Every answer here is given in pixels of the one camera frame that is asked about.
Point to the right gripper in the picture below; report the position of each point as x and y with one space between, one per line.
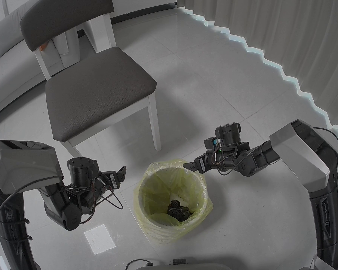
219 160

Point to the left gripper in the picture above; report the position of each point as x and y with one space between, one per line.
108 183

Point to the black plastic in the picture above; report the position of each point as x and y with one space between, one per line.
179 210

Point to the yellow plastic bag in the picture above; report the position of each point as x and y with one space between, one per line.
163 221

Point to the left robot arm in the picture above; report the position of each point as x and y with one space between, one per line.
25 164

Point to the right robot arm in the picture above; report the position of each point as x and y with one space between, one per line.
295 150

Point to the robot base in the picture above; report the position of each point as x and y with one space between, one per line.
186 267

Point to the white trash bin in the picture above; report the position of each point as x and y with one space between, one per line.
201 204

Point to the grey seat white chair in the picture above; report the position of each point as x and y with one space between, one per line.
101 86

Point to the orange cushion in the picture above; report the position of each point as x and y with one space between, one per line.
43 48

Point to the pale grey sofa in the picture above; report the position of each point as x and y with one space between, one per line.
11 74

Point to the beige curtain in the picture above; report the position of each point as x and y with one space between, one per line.
270 24

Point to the pale grey cushion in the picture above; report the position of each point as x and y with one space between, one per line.
11 29

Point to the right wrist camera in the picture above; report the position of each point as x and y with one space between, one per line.
209 145

